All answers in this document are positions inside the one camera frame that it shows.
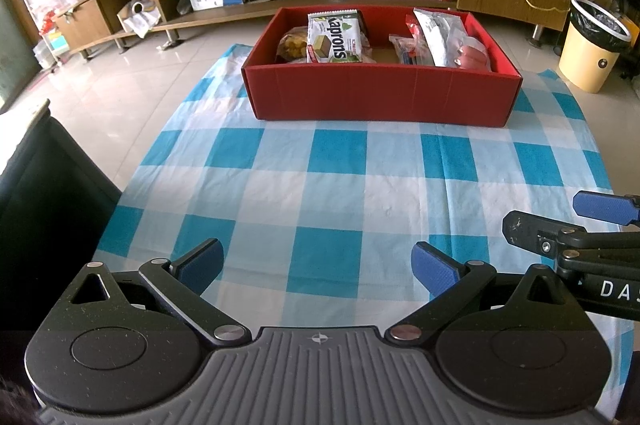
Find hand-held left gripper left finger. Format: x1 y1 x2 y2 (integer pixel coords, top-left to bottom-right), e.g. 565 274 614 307
70 237 253 348

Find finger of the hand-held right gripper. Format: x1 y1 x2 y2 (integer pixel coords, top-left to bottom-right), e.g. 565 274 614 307
501 211 640 258
572 190 640 227

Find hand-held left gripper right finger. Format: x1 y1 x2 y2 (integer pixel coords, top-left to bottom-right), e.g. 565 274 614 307
385 241 568 348

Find red cardboard box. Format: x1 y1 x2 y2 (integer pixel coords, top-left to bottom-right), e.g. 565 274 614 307
241 5 523 128

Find pink sausage packet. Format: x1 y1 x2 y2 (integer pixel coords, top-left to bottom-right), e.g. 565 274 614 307
447 22 493 71

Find long white snack packet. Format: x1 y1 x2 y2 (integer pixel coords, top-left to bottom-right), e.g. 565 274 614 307
412 8 468 67

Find small red white packets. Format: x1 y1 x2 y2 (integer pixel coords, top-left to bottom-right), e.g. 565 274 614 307
389 34 433 67

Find yellow crispy noodle packet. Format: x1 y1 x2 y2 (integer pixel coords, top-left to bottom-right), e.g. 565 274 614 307
276 28 311 63

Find green white wafer packet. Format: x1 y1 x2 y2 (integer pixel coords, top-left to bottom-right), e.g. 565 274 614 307
306 9 365 64

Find blue white checkered tablecloth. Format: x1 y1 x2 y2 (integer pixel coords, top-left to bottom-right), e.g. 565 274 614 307
92 42 636 421

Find cream trash bin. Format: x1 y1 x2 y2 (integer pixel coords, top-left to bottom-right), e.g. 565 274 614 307
557 0 633 94

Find black furniture piece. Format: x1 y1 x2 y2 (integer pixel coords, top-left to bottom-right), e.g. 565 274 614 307
0 99 123 331

